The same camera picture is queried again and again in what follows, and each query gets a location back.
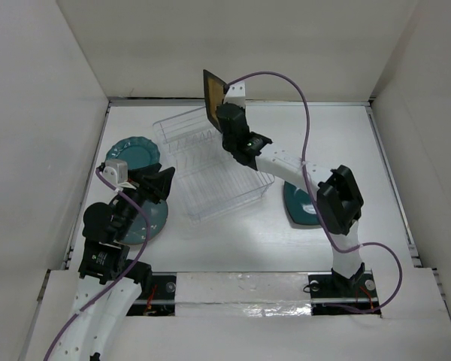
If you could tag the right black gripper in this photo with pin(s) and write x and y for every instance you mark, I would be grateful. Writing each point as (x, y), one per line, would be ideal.
(242, 109)

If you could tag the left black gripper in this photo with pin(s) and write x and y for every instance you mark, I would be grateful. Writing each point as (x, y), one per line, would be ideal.
(155, 184)

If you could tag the scalloped teal round plate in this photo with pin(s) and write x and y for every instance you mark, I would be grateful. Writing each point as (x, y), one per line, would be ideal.
(137, 151)

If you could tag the dark teal floral round plate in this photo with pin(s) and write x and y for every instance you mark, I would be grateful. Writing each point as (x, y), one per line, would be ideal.
(157, 215)

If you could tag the black yellow square plate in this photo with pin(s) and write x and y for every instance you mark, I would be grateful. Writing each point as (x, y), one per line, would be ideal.
(215, 90)

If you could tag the dark teal square plate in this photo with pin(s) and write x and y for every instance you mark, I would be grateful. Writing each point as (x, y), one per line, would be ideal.
(299, 206)

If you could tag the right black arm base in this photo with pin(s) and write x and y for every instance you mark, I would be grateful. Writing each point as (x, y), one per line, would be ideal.
(330, 296)

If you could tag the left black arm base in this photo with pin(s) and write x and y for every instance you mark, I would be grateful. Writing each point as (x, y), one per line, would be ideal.
(159, 299)

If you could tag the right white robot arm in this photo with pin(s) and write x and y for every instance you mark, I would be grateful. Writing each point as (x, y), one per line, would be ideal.
(334, 192)

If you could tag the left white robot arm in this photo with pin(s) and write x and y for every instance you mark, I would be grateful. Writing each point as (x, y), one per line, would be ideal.
(111, 276)

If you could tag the white taped front bar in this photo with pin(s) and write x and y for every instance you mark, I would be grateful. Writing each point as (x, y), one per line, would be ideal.
(242, 294)

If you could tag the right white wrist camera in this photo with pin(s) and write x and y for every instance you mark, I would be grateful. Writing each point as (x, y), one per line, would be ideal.
(236, 95)

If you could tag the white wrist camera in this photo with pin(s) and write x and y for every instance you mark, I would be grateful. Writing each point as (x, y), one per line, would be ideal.
(236, 95)
(115, 173)

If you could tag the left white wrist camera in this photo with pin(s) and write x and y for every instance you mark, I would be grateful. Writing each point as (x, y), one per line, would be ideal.
(115, 173)

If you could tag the clear wire dish rack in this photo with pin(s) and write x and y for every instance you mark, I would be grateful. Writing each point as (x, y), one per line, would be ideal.
(208, 179)

